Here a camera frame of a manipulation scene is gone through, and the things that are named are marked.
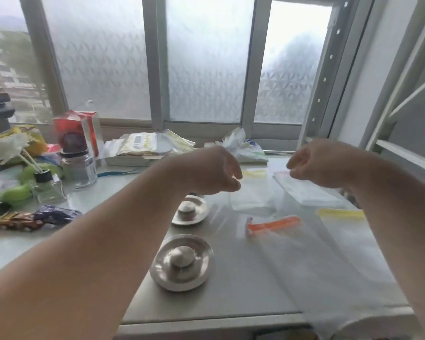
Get flat white cardboard box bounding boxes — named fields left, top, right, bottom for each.
left=104, top=153, right=165, bottom=168

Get round glass jar black cap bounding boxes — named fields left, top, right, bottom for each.
left=59, top=148, right=98, bottom=190

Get red box with clear window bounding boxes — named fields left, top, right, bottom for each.
left=52, top=110, right=105, bottom=159

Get pile of toy cars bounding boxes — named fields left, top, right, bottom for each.
left=0, top=200, right=83, bottom=232

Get orange-top zip bag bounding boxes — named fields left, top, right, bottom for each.
left=245, top=215, right=340, bottom=323

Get person's left forearm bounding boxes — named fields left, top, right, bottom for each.
left=0, top=157, right=199, bottom=340

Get white perforated shelving rack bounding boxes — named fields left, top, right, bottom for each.
left=0, top=0, right=425, bottom=340

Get person's right hand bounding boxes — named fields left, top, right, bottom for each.
left=285, top=138, right=374, bottom=191

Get person's right forearm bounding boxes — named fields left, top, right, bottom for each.
left=343, top=148, right=425, bottom=340

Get pile of printed plastic pouches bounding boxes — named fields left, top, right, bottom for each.
left=103, top=129, right=197, bottom=156

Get small clear zip bag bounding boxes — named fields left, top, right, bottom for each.
left=273, top=170, right=346, bottom=208

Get square glass diffuser bottle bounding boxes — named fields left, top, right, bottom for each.
left=31, top=170, right=68, bottom=206

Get round grey lid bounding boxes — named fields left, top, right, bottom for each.
left=155, top=132, right=175, bottom=155

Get person's left hand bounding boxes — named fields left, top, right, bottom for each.
left=168, top=144, right=244, bottom=196

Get yellow crumpled packet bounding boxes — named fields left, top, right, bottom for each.
left=0, top=125, right=49, bottom=157

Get yellow-top zip bag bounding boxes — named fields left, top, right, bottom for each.
left=229, top=169, right=282, bottom=215
left=315, top=207, right=411, bottom=315

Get thin blue cord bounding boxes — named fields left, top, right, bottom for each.
left=96, top=167, right=146, bottom=178

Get white flower on reed sticks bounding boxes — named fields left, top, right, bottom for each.
left=0, top=133, right=44, bottom=174

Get steel sink stopper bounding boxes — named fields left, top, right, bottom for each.
left=149, top=234, right=216, bottom=293
left=170, top=194, right=210, bottom=227

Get white aluminium window frame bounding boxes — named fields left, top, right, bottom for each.
left=0, top=0, right=362, bottom=142

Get crumpled clear plastic bag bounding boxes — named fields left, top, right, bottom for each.
left=204, top=127, right=270, bottom=164

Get green plastic toy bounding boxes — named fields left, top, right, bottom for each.
left=0, top=162, right=64, bottom=206

